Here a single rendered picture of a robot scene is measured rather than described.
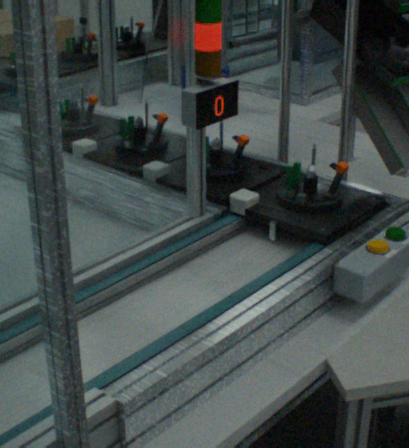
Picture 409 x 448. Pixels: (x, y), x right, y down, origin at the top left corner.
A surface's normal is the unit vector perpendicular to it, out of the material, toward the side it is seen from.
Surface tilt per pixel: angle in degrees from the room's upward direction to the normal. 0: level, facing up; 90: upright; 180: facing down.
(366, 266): 0
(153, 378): 0
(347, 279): 90
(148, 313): 0
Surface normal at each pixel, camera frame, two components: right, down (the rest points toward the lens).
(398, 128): 0.45, -0.40
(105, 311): 0.00, -0.90
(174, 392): 0.76, 0.28
